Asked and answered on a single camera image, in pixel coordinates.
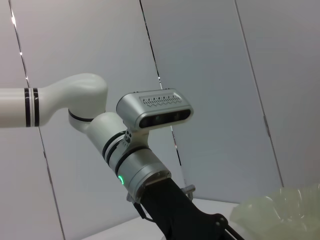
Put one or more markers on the translucent green fruit bowl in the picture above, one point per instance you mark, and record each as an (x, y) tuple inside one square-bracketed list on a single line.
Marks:
[(280, 215)]

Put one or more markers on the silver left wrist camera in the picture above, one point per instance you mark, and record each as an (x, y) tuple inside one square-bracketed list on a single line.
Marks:
[(152, 110)]

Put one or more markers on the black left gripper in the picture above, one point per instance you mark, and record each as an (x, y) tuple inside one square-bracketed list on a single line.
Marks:
[(170, 212)]

